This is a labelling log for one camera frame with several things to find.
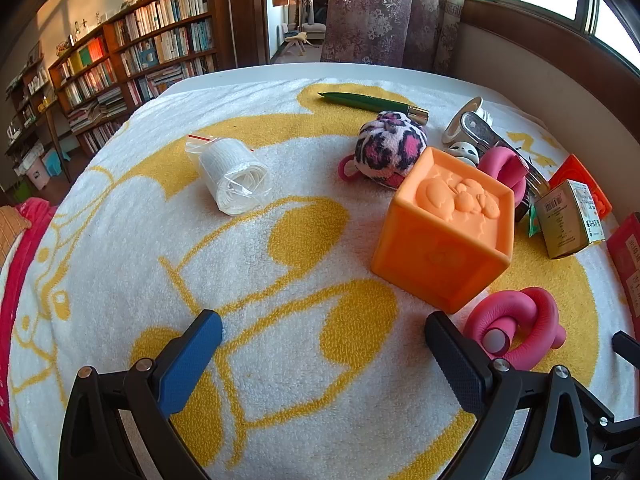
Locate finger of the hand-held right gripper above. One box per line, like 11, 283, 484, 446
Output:
612, 331, 640, 357
570, 379, 616, 428

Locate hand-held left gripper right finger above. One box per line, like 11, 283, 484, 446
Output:
424, 310, 593, 480

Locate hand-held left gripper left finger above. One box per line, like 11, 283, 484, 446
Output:
59, 309, 224, 480

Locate pink foam twist curler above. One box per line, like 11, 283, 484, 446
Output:
462, 287, 567, 372
477, 147, 530, 211

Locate red box container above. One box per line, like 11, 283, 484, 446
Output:
606, 212, 640, 321

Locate orange embossed toy cube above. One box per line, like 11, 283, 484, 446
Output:
371, 146, 516, 315

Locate small olive cardboard box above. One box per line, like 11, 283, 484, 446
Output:
534, 179, 607, 260

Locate orange embossed plastic piece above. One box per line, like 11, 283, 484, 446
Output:
548, 154, 613, 220

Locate white roll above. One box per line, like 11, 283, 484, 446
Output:
185, 134, 273, 217

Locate small panda figure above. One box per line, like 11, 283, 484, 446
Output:
446, 142, 481, 167

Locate pink leopard plush toy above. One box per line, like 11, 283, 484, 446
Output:
338, 111, 429, 190

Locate white plastic cap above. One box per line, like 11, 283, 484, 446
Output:
441, 96, 496, 145

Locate green tube with silver cap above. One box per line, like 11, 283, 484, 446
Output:
317, 91, 430, 123

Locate white yellow printed towel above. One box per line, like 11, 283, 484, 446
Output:
0, 77, 636, 480

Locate red blanket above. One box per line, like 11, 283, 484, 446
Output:
0, 197, 58, 441

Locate tan pillow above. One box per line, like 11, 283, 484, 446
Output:
0, 205, 31, 266

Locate pink storage bin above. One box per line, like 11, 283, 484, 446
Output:
25, 160, 51, 191

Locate open wooden side shelf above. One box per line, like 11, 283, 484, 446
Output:
5, 55, 71, 181

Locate wooden bookshelf with books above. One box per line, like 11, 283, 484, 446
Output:
47, 0, 236, 156

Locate wooden window sill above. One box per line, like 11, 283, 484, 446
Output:
452, 0, 640, 211

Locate small wooden stool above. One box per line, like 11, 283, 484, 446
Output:
280, 31, 313, 58

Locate purple patterned curtain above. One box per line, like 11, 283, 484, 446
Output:
320, 0, 471, 76

